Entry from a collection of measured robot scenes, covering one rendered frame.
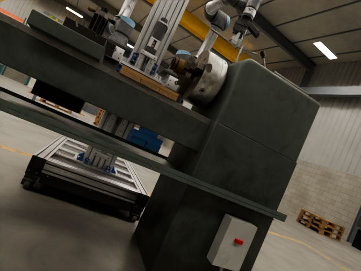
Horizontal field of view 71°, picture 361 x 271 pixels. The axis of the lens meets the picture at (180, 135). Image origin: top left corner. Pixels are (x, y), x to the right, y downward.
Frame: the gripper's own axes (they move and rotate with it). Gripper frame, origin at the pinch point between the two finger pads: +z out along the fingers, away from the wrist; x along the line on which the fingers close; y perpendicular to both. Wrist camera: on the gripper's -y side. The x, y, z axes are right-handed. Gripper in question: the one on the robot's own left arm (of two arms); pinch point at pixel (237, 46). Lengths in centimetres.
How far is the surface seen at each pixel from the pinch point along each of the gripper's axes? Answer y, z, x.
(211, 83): 0.9, 33.5, 24.5
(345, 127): -434, -275, -1028
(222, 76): -2.7, 27.2, 22.3
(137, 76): 31, 49, 46
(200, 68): 9.1, 29.0, 27.1
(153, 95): 22, 54, 39
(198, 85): 6.4, 37.8, 25.9
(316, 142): -374, -183, -1105
